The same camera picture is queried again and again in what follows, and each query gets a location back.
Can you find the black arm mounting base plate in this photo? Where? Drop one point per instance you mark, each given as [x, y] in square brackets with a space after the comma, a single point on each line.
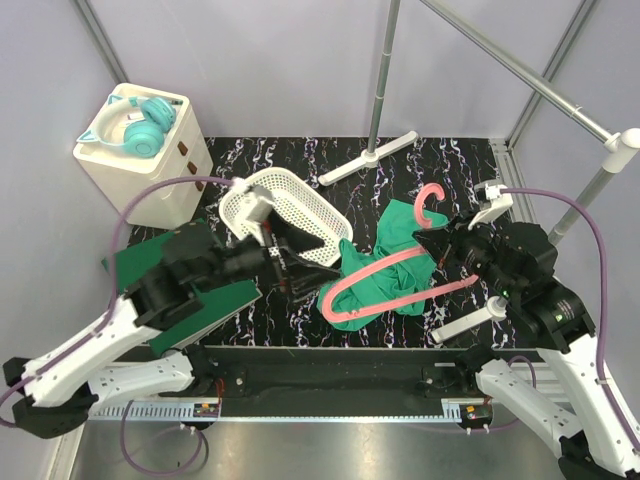
[322, 384]

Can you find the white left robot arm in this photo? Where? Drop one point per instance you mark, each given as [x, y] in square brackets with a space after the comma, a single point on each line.
[63, 388]

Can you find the white slotted cable duct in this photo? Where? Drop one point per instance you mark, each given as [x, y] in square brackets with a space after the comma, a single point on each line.
[198, 413]

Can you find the green tank top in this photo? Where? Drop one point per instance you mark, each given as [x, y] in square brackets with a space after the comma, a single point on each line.
[394, 234]

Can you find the green ring binder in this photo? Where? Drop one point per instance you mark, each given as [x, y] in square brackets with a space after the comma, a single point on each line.
[219, 305]

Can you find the teal cat-ear headphones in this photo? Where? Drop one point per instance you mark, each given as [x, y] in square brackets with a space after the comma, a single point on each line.
[143, 138]

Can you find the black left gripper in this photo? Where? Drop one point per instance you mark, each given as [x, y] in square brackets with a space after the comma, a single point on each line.
[303, 283]

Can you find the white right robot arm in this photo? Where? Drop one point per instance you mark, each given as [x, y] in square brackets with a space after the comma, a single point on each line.
[517, 264]

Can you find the silver clothes rack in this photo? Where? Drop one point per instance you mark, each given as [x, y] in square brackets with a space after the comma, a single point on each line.
[544, 150]

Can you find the white perforated plastic basket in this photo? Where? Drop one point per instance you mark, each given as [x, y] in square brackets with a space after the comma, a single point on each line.
[300, 205]

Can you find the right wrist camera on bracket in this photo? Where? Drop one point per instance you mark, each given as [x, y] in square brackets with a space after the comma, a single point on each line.
[492, 202]

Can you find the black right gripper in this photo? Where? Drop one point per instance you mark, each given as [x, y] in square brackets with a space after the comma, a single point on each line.
[443, 243]

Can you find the pink plastic hanger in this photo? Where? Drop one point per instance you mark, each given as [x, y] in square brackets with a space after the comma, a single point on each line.
[411, 305]

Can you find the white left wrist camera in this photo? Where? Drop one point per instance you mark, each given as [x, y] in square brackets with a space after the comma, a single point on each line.
[256, 205]

